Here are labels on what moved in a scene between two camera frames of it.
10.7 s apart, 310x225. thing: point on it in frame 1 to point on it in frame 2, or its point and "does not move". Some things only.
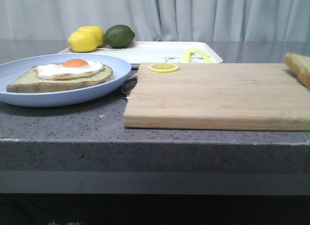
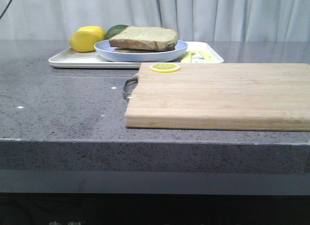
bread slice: (30, 82) to (139, 50)
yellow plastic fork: (186, 56) does not move
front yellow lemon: (82, 41) does not move
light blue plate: (11, 70) to (103, 50)
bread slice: (300, 64) to (159, 39)
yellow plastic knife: (207, 57) does not move
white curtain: (158, 16) does not move
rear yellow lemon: (98, 32) does not move
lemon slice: (163, 67) does not move
